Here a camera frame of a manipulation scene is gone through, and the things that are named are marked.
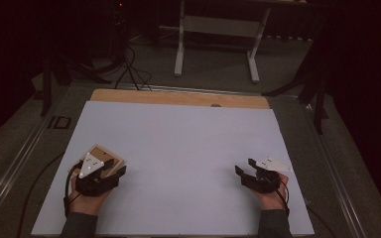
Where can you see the person's left hand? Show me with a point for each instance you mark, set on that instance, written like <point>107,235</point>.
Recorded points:
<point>86,205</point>

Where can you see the dark device with red light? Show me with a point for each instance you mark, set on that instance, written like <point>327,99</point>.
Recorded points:
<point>119,29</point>

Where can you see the white metal stand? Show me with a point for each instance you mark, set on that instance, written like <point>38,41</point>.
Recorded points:
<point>218,26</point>

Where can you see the black tripod stand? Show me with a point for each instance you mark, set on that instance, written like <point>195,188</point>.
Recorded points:
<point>319,99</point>

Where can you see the wooden picture frame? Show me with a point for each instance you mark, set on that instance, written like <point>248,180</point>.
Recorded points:
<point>100,152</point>

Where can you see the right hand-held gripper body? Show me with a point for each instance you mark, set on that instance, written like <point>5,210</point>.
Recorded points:
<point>261,183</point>

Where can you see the aluminium floor rail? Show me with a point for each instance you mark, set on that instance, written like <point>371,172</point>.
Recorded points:
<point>335,172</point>
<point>10,175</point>
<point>211,90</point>

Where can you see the person's right hand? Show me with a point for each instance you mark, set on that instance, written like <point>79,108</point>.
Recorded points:
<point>273,200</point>

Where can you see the white table board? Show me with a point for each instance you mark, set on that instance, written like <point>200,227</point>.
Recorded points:
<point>185,148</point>

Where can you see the dark floor plate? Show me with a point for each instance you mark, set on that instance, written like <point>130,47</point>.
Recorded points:
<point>59,122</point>

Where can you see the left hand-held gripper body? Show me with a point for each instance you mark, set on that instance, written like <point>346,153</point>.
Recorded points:
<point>91,185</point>

